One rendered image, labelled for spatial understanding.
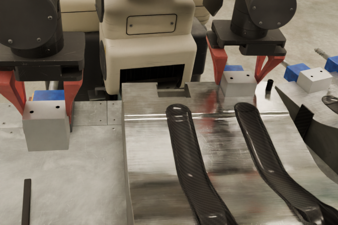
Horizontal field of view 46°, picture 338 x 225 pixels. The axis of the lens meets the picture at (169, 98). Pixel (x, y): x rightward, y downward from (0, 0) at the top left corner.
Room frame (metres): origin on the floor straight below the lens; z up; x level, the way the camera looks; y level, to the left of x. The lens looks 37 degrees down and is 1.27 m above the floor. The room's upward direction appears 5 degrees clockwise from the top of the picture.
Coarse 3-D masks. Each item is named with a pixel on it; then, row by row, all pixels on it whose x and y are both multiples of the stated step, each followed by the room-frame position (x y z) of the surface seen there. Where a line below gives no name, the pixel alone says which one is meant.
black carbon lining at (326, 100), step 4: (324, 96) 0.61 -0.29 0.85; (328, 96) 0.61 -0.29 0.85; (332, 96) 0.61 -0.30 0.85; (324, 100) 0.60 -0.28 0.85; (328, 100) 0.60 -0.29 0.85; (332, 100) 0.60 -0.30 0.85; (336, 100) 0.60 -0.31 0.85; (328, 104) 0.59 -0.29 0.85; (332, 104) 0.59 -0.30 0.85; (336, 104) 0.59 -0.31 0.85; (332, 108) 0.58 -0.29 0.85; (336, 108) 0.58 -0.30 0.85; (336, 112) 0.57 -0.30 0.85
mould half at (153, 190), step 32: (128, 96) 0.50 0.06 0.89; (192, 96) 0.52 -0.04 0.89; (256, 96) 0.54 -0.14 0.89; (128, 128) 0.43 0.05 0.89; (160, 128) 0.44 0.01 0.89; (224, 128) 0.45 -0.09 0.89; (288, 128) 0.47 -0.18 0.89; (128, 160) 0.37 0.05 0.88; (160, 160) 0.38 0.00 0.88; (224, 160) 0.39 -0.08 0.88; (288, 160) 0.40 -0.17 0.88; (128, 192) 0.33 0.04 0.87; (160, 192) 0.31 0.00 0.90; (224, 192) 0.32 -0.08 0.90; (256, 192) 0.32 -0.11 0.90; (320, 192) 0.32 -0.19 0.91; (128, 224) 0.31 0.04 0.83; (160, 224) 0.24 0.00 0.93; (192, 224) 0.25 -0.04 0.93; (256, 224) 0.25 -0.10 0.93; (288, 224) 0.25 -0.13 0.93
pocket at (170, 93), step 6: (156, 84) 0.54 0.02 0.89; (186, 84) 0.55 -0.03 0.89; (162, 90) 0.55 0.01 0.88; (168, 90) 0.55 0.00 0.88; (174, 90) 0.55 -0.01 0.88; (180, 90) 0.55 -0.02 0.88; (186, 90) 0.55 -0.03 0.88; (162, 96) 0.55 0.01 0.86; (168, 96) 0.55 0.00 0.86; (174, 96) 0.55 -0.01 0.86; (180, 96) 0.55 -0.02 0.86; (186, 96) 0.55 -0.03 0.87
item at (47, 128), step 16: (48, 96) 0.41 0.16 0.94; (32, 112) 0.37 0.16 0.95; (48, 112) 0.37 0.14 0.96; (64, 112) 0.37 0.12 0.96; (32, 128) 0.35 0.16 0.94; (48, 128) 0.36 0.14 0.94; (64, 128) 0.36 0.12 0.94; (32, 144) 0.35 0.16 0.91; (48, 144) 0.36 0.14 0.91; (64, 144) 0.36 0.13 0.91
